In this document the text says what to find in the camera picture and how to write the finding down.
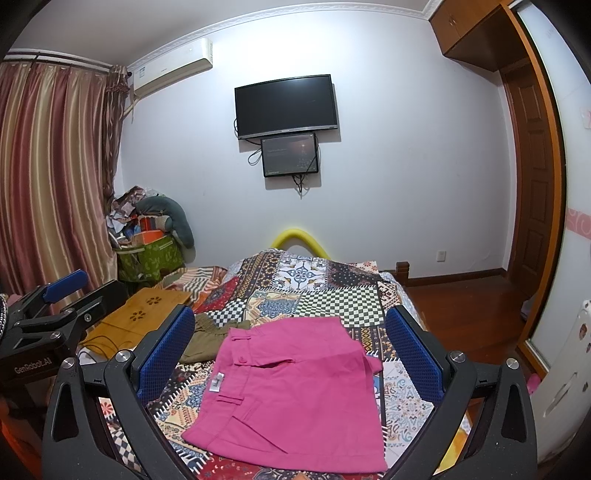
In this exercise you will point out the grey plush toy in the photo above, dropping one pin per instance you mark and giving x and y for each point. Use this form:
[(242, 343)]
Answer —
[(176, 222)]

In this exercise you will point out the white air conditioner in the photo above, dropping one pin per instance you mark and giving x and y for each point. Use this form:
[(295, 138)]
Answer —
[(175, 65)]

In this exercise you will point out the olive green pants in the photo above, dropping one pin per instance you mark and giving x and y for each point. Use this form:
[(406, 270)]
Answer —
[(207, 339)]

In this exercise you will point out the wooden bed post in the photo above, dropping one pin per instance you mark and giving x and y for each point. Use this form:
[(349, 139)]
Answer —
[(402, 273)]

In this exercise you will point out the brown wooden door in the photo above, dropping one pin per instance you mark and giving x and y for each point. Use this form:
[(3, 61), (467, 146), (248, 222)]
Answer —
[(535, 189)]

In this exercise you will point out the wooden lap desk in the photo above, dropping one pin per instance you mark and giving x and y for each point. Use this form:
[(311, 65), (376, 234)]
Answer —
[(125, 328)]

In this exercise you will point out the wooden overhead cabinet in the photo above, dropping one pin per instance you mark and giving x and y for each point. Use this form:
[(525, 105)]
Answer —
[(479, 33)]

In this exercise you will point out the pink pants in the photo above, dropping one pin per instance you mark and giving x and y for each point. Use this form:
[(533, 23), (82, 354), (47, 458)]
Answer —
[(295, 394)]

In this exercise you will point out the striped red gold curtain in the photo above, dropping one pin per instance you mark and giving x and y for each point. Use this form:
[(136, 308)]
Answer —
[(60, 137)]

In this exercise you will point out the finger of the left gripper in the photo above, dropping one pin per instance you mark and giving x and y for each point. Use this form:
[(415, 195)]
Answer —
[(65, 286)]

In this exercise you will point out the yellow foam arch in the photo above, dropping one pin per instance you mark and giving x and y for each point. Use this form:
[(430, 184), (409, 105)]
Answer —
[(305, 238)]

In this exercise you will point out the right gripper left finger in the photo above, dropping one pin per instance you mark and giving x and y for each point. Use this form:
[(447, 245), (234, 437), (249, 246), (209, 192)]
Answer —
[(77, 443)]

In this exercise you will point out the small black monitor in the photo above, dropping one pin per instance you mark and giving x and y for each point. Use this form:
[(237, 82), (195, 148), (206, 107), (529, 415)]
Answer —
[(289, 155)]

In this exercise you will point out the green storage bag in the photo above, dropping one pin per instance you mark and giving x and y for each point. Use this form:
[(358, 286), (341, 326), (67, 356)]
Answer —
[(148, 263)]

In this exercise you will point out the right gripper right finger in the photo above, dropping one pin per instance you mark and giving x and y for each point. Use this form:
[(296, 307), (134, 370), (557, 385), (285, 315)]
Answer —
[(502, 443)]

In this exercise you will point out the patchwork patterned bedspread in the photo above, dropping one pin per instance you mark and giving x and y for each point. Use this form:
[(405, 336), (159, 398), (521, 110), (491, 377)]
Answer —
[(273, 285)]

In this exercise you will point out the black wall television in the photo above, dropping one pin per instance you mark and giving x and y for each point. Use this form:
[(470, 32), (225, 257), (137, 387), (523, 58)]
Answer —
[(290, 105)]

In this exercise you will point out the pink slipper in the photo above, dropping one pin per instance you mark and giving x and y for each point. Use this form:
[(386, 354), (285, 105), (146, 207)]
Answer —
[(533, 383)]

